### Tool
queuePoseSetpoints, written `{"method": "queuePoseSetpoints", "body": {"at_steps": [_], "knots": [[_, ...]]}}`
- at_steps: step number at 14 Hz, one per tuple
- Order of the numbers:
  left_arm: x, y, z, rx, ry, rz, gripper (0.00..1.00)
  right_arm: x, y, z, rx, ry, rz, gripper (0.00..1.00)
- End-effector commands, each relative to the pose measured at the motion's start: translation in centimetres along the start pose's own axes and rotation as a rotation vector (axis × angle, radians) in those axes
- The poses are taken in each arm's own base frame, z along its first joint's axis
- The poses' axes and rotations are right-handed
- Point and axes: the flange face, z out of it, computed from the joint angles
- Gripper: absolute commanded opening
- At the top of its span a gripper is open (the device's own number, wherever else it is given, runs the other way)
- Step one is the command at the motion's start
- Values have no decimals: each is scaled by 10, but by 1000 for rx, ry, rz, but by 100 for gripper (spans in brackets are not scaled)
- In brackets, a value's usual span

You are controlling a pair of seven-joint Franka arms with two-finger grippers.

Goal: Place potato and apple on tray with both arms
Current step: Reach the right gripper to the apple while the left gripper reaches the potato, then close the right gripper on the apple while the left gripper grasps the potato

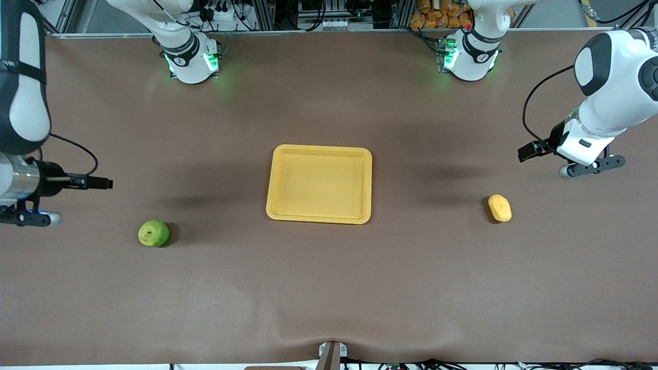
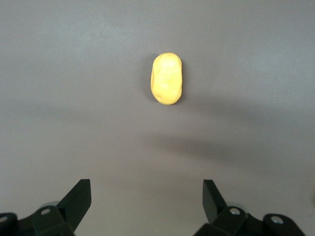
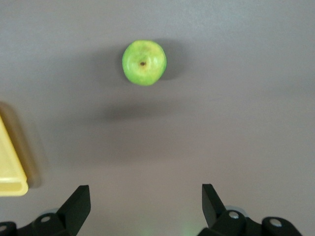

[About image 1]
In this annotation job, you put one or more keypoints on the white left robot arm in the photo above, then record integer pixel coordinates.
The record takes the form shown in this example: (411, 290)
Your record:
(617, 87)

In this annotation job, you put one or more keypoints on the bag of orange snacks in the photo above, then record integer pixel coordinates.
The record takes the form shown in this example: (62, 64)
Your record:
(437, 15)

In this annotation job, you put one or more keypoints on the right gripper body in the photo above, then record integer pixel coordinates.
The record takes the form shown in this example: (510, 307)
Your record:
(50, 181)

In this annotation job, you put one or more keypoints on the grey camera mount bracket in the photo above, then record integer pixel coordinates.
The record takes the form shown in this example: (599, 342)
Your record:
(332, 355)

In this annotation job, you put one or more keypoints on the green apple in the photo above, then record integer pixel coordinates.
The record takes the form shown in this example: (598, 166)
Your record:
(153, 234)

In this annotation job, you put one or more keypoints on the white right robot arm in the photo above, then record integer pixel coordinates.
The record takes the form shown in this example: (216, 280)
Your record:
(180, 31)

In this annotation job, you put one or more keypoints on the aluminium frame post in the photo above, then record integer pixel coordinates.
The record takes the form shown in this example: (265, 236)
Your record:
(401, 13)
(263, 13)

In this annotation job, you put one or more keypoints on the white power strip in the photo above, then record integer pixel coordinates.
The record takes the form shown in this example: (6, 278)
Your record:
(222, 14)

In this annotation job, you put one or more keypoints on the aluminium diagonal frame profile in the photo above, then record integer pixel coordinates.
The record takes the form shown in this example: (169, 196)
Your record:
(59, 18)

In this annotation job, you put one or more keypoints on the yellow potato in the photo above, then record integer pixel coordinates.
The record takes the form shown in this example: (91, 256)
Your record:
(499, 208)

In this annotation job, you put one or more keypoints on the yellow plastic tray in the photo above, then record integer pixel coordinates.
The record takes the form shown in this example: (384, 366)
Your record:
(318, 185)

